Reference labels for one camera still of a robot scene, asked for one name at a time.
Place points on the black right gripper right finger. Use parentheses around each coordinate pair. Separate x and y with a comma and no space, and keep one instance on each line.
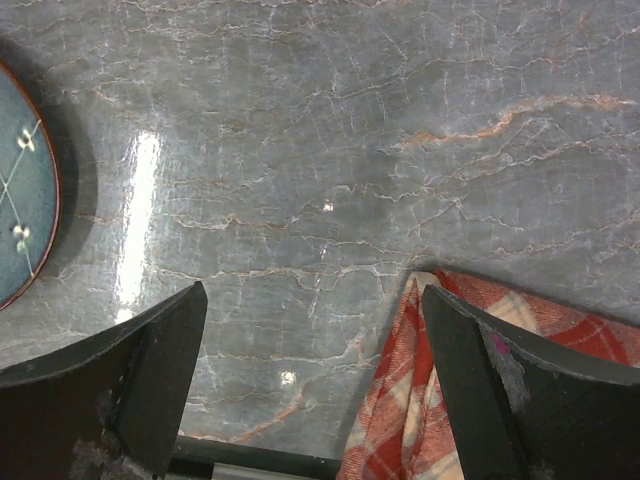
(524,407)

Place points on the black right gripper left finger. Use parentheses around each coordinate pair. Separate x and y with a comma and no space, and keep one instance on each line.
(108,406)

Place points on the red plaid cloth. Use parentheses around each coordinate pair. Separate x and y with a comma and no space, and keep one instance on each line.
(402,430)

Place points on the blue ceramic plate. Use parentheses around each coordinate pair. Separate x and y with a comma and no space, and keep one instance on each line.
(30,190)

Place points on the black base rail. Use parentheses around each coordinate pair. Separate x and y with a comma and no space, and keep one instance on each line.
(206,459)

